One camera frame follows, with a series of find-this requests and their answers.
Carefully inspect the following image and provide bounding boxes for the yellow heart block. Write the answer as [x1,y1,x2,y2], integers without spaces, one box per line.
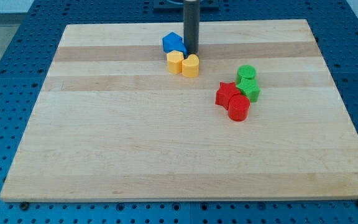
[182,54,200,78]

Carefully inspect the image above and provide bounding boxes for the red star block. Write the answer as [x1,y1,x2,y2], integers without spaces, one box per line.
[215,82,241,110]

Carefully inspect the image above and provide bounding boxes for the yellow hexagon block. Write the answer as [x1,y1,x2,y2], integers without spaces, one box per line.
[167,50,184,74]

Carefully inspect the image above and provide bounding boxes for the red cylinder block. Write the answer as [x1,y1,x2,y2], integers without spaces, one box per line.
[227,95,250,121]

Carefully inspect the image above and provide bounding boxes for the light wooden board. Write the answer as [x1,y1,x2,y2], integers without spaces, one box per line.
[0,19,358,202]

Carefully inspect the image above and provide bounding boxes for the blue pentagon block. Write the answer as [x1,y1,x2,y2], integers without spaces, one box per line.
[162,32,188,56]

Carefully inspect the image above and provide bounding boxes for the green star block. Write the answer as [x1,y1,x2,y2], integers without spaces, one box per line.
[236,79,260,103]

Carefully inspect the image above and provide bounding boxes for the green cylinder block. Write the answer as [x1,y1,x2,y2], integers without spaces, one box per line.
[236,65,256,84]

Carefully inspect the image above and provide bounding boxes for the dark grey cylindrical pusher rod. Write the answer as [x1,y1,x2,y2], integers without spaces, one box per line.
[183,0,200,54]

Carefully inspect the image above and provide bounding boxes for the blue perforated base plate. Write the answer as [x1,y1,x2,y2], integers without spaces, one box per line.
[0,0,358,223]

